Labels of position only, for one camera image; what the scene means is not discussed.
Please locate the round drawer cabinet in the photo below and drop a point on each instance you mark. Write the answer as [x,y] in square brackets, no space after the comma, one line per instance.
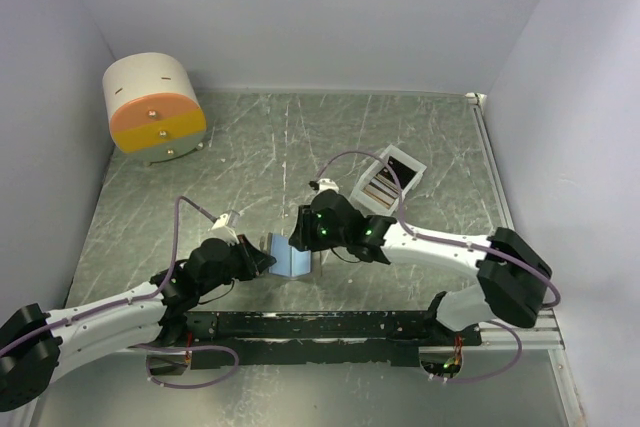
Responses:
[153,113]

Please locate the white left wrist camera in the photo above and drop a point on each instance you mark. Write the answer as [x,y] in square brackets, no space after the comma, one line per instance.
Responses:
[224,227]

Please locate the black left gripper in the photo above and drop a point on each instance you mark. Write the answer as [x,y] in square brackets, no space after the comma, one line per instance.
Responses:
[254,261]

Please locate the blue silver card holder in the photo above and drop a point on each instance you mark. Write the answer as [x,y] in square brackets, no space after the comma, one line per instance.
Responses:
[291,264]

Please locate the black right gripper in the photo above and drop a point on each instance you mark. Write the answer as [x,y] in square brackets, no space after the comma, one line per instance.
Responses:
[302,238]

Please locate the aluminium frame rail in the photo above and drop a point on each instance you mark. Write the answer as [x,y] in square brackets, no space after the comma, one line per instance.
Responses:
[547,334]

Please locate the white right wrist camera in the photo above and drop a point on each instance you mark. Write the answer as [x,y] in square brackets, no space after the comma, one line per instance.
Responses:
[322,185]

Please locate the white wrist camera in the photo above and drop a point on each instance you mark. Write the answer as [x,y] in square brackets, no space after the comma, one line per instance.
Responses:
[224,227]
[322,185]

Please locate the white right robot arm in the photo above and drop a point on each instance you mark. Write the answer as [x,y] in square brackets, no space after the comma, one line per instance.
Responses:
[508,279]

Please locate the white card tray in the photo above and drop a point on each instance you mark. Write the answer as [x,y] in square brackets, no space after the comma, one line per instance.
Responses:
[380,186]

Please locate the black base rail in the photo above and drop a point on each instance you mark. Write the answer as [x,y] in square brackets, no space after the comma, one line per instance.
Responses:
[331,337]

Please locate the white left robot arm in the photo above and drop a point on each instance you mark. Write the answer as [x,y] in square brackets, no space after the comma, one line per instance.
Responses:
[38,347]

